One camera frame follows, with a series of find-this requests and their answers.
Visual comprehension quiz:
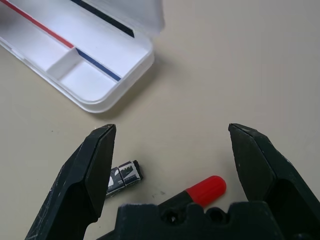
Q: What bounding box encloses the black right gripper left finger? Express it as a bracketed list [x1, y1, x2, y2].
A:
[23, 123, 117, 240]

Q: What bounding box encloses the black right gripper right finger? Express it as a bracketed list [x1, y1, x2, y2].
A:
[227, 122, 320, 240]

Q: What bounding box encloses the black and white eraser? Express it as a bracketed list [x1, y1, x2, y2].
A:
[106, 159, 145, 200]

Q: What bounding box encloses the black marker with red cap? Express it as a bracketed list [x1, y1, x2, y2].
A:
[169, 175, 227, 208]

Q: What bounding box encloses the white plastic pencil case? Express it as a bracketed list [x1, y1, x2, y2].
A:
[0, 0, 166, 115]

